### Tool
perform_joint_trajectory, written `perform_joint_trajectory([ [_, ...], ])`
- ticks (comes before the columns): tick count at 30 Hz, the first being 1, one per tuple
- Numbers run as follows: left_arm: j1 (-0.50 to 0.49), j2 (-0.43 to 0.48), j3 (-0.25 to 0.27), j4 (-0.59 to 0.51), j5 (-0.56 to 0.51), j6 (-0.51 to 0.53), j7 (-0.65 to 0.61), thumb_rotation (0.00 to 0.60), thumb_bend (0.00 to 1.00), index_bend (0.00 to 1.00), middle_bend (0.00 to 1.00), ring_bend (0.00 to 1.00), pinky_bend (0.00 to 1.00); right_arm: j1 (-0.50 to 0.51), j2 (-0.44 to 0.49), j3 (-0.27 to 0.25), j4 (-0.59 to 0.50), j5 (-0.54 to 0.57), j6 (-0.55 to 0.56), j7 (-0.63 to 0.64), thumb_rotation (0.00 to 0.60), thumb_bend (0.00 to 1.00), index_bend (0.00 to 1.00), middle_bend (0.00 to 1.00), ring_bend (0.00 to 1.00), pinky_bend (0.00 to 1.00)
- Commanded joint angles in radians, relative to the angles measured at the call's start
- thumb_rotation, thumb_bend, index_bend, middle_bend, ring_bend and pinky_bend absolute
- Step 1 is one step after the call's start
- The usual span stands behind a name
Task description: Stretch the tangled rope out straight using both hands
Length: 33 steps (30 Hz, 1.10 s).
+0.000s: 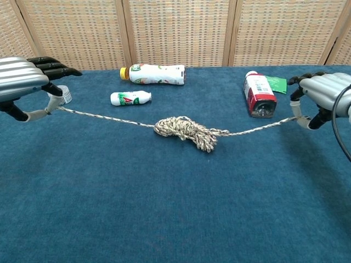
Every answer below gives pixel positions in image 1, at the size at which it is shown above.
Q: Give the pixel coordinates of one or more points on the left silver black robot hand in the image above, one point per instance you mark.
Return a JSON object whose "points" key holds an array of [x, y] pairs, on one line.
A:
{"points": [[19, 76]]}

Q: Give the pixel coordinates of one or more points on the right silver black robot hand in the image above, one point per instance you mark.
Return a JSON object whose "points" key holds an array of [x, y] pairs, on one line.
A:
{"points": [[323, 93]]}

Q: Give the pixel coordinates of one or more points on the green foil sachet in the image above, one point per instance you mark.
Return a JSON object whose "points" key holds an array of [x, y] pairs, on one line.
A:
{"points": [[277, 83]]}

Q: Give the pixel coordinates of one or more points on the red juice bottle white cap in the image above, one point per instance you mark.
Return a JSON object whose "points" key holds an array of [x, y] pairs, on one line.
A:
{"points": [[259, 90]]}

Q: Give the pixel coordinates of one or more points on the small white yogurt bottle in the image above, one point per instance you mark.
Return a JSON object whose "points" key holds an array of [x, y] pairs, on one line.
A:
{"points": [[129, 98]]}

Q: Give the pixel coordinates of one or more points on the large white bottle yellow cap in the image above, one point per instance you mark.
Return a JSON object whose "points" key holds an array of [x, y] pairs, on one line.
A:
{"points": [[156, 74]]}

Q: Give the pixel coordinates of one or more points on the bamboo folding screen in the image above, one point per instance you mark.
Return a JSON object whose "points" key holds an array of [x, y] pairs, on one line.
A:
{"points": [[178, 30]]}

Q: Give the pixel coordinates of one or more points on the blue felt table mat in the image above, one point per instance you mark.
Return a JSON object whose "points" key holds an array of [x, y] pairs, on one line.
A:
{"points": [[164, 197]]}

